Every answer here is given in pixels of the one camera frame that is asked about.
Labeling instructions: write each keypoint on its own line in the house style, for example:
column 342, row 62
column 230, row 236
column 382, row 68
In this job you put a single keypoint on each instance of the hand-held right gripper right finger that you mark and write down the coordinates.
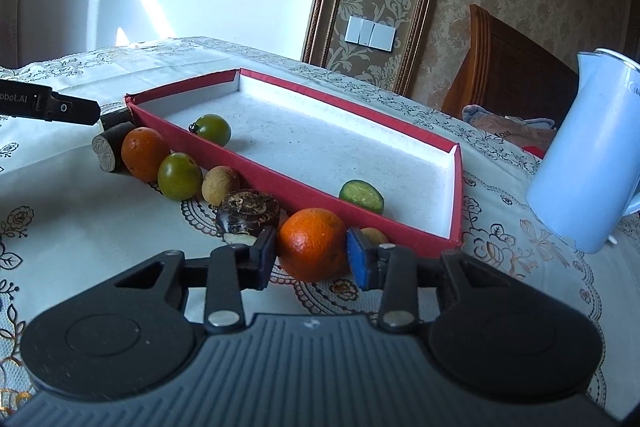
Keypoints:
column 360, row 263

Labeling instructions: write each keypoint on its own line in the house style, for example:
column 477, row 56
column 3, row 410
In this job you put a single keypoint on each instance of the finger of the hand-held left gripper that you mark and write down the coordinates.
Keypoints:
column 75, row 109

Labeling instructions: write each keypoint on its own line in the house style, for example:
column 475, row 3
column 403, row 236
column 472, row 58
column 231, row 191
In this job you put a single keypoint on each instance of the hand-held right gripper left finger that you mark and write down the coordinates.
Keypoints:
column 265, row 259

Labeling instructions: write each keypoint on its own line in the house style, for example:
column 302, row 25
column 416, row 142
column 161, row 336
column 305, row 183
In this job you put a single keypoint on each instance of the dark sugarcane piece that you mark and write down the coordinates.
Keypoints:
column 112, row 151
column 112, row 119

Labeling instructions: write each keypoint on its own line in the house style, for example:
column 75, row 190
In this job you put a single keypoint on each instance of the orange mandarin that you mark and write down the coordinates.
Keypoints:
column 310, row 244
column 145, row 154

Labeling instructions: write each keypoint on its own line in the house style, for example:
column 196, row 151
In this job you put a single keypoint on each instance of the red shallow box tray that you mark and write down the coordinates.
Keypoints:
column 320, row 147

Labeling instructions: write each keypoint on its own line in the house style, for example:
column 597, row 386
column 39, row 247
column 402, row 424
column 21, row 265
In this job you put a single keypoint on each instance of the right potato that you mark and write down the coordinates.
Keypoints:
column 375, row 236

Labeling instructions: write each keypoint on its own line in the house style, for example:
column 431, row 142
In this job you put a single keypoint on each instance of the green cucumber piece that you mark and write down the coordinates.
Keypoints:
column 361, row 196

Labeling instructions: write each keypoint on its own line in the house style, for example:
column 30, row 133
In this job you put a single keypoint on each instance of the green tomato with stem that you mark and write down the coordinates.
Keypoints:
column 214, row 129

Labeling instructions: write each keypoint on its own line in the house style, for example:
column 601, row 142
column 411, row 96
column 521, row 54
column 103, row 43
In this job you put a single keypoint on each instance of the pile of bedding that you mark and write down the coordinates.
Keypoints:
column 505, row 127

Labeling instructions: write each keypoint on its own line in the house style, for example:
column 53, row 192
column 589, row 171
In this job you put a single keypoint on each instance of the brown wooden headboard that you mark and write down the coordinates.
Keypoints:
column 510, row 67

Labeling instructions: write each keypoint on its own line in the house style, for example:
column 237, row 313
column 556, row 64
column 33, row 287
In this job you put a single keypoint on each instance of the light blue electric kettle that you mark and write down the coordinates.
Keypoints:
column 585, row 147

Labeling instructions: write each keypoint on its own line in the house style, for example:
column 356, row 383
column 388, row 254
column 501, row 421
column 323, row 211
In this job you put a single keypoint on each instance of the white wall switch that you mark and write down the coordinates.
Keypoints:
column 370, row 33

